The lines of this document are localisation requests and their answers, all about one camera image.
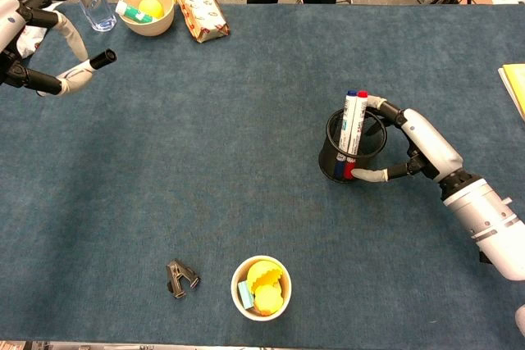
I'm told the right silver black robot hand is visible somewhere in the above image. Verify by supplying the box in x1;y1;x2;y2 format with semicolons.
351;94;464;184

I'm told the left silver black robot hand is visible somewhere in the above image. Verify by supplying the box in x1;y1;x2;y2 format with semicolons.
0;0;102;99

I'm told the red-capped white marker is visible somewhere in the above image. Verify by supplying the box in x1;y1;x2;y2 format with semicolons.
343;89;369;180

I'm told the blue-capped white marker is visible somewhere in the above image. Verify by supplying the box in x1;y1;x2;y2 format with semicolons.
334;89;358;179

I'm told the black-capped white marker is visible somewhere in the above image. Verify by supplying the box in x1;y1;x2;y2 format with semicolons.
57;48;118;84

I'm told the black mesh pen holder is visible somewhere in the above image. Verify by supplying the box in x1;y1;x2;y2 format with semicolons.
318;107;389;183

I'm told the white snack bag red print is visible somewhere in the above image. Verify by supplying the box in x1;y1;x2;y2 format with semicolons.
16;24;48;59

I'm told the yellow notebook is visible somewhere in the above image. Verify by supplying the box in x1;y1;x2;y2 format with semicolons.
497;63;525;121

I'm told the green white glue stick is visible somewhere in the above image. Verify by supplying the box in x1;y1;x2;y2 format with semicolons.
114;0;153;24

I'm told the beige bowl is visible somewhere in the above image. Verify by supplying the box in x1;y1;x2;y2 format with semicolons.
121;0;176;37

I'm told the yellow ball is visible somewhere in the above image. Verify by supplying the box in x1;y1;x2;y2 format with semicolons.
138;0;166;20

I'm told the cream wrapped package red print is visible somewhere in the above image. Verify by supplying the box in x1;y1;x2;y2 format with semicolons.
176;0;231;44

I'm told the yellow cracked eggshell toy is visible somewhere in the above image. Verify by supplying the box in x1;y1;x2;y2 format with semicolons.
248;258;284;292

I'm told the yellow round egg toy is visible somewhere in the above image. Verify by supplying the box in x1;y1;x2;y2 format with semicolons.
253;286;284;317

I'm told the cream bowl with yellow toys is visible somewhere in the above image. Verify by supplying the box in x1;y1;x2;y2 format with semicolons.
231;254;293;321

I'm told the black staple remover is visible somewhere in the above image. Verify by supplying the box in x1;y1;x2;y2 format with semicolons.
165;258;202;299

